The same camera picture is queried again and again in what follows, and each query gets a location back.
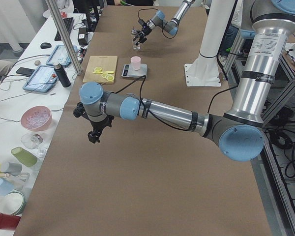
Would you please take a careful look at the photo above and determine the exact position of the blue plastic cup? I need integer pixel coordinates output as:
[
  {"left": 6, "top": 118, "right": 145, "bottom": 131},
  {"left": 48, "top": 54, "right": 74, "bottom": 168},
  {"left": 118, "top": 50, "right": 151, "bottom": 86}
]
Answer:
[{"left": 0, "top": 178, "right": 14, "bottom": 196}]

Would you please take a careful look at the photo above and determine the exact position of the grey plastic cup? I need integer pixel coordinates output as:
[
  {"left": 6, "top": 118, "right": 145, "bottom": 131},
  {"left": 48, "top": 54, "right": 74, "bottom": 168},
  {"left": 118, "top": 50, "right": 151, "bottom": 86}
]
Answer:
[{"left": 0, "top": 162, "right": 23, "bottom": 176}]

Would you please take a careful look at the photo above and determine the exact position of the bamboo cutting board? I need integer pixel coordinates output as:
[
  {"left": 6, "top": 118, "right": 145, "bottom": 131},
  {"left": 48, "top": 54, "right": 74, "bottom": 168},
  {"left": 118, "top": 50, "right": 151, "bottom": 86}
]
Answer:
[{"left": 83, "top": 56, "right": 118, "bottom": 84}]

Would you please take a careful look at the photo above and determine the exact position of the digital kitchen scale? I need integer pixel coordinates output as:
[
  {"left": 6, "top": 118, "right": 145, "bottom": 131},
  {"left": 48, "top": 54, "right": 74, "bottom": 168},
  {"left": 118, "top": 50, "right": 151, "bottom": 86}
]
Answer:
[{"left": 121, "top": 64, "right": 148, "bottom": 78}]

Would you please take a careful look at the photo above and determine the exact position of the aluminium frame post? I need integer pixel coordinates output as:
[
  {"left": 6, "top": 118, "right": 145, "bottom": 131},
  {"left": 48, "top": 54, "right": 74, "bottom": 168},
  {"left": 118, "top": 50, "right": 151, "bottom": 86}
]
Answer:
[{"left": 45, "top": 0, "right": 82, "bottom": 75}]

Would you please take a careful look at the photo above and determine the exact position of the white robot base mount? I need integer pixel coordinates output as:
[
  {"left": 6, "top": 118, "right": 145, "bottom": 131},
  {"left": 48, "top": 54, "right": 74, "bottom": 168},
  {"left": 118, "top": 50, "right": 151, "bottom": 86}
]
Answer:
[{"left": 185, "top": 0, "right": 236, "bottom": 87}]

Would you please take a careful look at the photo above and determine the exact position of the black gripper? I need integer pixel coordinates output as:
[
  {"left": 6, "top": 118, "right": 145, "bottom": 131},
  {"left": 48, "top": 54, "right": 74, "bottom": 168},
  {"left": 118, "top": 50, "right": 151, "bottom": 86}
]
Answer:
[
  {"left": 133, "top": 24, "right": 152, "bottom": 44},
  {"left": 88, "top": 115, "right": 114, "bottom": 144}
]

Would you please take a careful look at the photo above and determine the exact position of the black keyboard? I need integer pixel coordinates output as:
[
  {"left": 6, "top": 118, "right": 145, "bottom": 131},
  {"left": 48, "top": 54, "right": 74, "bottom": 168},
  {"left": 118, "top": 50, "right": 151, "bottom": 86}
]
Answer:
[{"left": 54, "top": 17, "right": 75, "bottom": 42}]

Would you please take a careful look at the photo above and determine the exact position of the pink plastic cup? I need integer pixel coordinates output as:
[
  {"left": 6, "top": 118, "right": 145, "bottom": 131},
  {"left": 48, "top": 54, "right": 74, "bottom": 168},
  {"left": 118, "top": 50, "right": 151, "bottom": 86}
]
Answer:
[{"left": 130, "top": 56, "right": 141, "bottom": 70}]

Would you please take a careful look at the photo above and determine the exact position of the black water bottle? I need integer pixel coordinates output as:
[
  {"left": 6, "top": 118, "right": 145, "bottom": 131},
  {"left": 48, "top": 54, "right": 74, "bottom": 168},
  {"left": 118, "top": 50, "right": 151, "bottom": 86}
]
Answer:
[{"left": 54, "top": 62, "right": 71, "bottom": 88}]

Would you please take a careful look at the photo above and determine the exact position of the glass sauce bottle metal cap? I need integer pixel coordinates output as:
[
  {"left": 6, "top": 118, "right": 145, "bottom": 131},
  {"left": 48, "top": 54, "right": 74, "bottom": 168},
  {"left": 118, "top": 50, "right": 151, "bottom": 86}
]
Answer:
[{"left": 131, "top": 27, "right": 141, "bottom": 51}]

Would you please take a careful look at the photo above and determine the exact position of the red cup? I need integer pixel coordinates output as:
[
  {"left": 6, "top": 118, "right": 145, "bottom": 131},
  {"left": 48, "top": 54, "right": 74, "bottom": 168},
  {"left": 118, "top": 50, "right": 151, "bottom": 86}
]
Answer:
[{"left": 0, "top": 212, "right": 21, "bottom": 230}]

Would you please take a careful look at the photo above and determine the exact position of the white green rimmed bowl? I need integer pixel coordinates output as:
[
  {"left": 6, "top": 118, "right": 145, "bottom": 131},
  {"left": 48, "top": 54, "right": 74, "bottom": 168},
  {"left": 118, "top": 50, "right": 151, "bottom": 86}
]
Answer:
[{"left": 0, "top": 191, "right": 26, "bottom": 215}]

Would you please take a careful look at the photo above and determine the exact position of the wine glass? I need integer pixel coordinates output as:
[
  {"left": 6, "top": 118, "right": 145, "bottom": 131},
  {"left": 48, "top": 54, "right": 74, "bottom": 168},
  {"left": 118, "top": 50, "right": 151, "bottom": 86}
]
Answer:
[{"left": 21, "top": 133, "right": 47, "bottom": 158}]

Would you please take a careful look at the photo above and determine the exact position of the black computer mouse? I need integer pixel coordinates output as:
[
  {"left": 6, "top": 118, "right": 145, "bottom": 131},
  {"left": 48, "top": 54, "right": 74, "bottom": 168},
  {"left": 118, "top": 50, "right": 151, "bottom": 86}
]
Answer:
[{"left": 40, "top": 42, "right": 52, "bottom": 49}]

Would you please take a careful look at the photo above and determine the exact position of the teach pendant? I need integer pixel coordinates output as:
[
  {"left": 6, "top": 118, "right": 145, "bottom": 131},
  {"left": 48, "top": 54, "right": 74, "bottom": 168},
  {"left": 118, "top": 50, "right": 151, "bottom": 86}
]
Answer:
[
  {"left": 23, "top": 65, "right": 58, "bottom": 93},
  {"left": 46, "top": 45, "right": 71, "bottom": 67}
]

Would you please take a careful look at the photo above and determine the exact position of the pink bowl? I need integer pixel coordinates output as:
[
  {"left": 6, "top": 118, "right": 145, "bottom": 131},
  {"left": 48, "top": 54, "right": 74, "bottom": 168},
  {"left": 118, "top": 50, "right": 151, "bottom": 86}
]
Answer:
[{"left": 21, "top": 106, "right": 52, "bottom": 132}]

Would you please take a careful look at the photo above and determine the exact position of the teach pendant far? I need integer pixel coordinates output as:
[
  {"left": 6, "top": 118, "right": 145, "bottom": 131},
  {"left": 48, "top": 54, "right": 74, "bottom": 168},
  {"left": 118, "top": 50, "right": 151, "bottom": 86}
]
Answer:
[{"left": 46, "top": 45, "right": 71, "bottom": 67}]

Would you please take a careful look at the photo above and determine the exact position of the teach pendant near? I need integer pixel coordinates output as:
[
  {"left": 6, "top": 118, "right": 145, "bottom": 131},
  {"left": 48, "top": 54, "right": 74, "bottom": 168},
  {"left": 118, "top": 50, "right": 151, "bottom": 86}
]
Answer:
[{"left": 23, "top": 65, "right": 58, "bottom": 93}]

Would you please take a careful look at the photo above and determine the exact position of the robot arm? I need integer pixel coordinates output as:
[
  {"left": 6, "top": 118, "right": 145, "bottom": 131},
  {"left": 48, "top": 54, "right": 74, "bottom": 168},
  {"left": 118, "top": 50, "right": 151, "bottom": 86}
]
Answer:
[
  {"left": 73, "top": 0, "right": 295, "bottom": 161},
  {"left": 132, "top": 0, "right": 195, "bottom": 46}
]

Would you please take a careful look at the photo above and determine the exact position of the black smartphone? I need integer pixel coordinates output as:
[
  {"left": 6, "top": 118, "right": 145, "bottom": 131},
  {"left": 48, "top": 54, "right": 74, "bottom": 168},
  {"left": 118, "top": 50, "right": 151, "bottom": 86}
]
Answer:
[{"left": 16, "top": 67, "right": 35, "bottom": 77}]

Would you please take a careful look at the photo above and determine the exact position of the green plastic cup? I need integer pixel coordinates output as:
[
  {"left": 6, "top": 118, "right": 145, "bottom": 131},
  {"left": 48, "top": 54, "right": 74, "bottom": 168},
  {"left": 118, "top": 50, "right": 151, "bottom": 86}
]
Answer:
[{"left": 11, "top": 147, "right": 38, "bottom": 167}]

